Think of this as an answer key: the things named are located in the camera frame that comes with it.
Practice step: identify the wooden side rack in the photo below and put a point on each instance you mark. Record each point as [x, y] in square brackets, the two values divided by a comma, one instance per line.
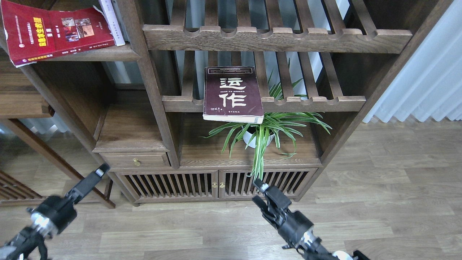
[14, 191]

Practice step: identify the brass drawer knob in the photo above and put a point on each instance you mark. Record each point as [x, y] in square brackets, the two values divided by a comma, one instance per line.
[136, 162]

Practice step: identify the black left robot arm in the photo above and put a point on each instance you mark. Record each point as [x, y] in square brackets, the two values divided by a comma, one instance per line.
[24, 243]

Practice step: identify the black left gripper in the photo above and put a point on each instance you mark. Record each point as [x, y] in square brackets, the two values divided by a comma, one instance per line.
[55, 213]

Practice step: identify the red book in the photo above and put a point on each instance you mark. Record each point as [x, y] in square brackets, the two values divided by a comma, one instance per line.
[34, 34]

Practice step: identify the dark wooden bookshelf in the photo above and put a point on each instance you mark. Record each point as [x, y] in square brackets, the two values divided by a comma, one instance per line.
[144, 99]

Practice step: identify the white curtain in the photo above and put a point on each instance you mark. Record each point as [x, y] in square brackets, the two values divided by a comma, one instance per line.
[430, 84]

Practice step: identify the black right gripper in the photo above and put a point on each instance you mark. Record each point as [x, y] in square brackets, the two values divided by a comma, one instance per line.
[293, 227]

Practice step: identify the green spider plant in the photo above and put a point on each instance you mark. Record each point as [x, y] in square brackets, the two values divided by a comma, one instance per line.
[279, 122]

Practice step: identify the dark maroon book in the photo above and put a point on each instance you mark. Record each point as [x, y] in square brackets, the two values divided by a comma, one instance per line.
[232, 95]

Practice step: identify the white plant pot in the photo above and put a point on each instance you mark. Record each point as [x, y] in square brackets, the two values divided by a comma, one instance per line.
[252, 142]

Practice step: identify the white lilac book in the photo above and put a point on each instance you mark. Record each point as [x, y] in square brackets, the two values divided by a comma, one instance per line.
[111, 18]

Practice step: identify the white upright book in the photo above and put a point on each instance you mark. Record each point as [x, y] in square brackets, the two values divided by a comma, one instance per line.
[120, 20]

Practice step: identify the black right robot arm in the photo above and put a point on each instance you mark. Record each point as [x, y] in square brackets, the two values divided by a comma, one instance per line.
[322, 253]

